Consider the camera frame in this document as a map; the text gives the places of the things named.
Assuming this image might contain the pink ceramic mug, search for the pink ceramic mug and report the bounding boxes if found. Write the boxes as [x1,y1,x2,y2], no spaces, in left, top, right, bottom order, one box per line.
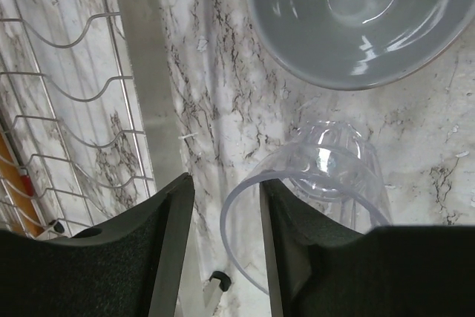
[246,0,474,91]

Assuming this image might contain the red white small box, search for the red white small box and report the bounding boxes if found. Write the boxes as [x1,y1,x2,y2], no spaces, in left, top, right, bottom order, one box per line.
[19,169,36,197]

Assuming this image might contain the steel two-tier dish rack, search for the steel two-tier dish rack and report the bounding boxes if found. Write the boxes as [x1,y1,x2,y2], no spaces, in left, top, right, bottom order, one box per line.
[0,0,233,317]

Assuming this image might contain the clear plastic tumbler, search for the clear plastic tumbler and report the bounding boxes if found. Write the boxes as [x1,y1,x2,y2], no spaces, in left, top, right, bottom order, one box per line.
[220,120,393,293]

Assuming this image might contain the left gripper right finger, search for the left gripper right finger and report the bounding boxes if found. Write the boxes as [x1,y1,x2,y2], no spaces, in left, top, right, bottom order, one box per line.
[261,180,474,316]

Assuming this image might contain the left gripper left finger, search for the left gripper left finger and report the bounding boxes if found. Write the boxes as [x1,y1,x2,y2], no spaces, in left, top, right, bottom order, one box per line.
[1,174,194,316]

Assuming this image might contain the orange wooden rack frame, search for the orange wooden rack frame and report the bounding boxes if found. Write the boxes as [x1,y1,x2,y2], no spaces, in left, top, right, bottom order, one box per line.
[1,135,44,238]

